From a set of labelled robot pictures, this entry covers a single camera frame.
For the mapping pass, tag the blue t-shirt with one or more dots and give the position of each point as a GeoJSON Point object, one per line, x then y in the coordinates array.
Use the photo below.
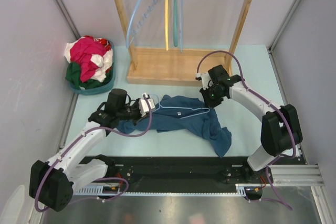
{"type": "Point", "coordinates": [169, 135]}

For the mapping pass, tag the green garment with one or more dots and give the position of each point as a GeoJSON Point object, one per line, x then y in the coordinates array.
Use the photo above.
{"type": "Point", "coordinates": [73, 77]}

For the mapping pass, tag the wooden clothes rack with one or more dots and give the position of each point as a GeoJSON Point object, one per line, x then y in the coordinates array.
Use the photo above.
{"type": "Point", "coordinates": [157, 66]}

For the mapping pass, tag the white cable duct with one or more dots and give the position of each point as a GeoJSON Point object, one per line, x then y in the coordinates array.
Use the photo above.
{"type": "Point", "coordinates": [239, 190]}

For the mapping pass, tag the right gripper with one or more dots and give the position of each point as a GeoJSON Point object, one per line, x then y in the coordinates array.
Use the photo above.
{"type": "Point", "coordinates": [210, 103]}

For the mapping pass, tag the teal laundry basket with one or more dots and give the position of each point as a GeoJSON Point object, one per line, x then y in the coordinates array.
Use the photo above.
{"type": "Point", "coordinates": [107, 84]}

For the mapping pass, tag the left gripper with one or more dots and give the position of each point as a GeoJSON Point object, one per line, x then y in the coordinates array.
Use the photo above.
{"type": "Point", "coordinates": [138, 114]}

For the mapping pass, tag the red patterned garment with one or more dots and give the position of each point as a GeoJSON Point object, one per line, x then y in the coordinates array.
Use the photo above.
{"type": "Point", "coordinates": [104, 43]}

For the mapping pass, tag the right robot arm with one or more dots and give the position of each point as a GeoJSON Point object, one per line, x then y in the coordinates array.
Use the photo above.
{"type": "Point", "coordinates": [280, 127]}

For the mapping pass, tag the yellow hanger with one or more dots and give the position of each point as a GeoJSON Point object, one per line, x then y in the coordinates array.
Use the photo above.
{"type": "Point", "coordinates": [166, 23]}

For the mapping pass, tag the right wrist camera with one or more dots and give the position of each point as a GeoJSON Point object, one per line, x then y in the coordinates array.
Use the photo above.
{"type": "Point", "coordinates": [205, 79]}

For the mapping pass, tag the pink garment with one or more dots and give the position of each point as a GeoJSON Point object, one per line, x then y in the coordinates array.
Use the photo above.
{"type": "Point", "coordinates": [88, 54]}

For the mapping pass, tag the light blue notched hanger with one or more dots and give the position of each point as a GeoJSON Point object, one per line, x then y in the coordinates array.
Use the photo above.
{"type": "Point", "coordinates": [138, 18]}

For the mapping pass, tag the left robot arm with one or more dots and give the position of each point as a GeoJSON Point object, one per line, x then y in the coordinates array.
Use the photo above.
{"type": "Point", "coordinates": [53, 182]}

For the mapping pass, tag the teal hanger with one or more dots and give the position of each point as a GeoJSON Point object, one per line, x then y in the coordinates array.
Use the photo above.
{"type": "Point", "coordinates": [175, 32]}

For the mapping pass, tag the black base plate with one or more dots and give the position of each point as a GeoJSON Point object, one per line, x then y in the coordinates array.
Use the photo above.
{"type": "Point", "coordinates": [188, 174]}

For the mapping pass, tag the white garment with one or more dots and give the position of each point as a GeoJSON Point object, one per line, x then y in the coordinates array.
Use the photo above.
{"type": "Point", "coordinates": [101, 73]}

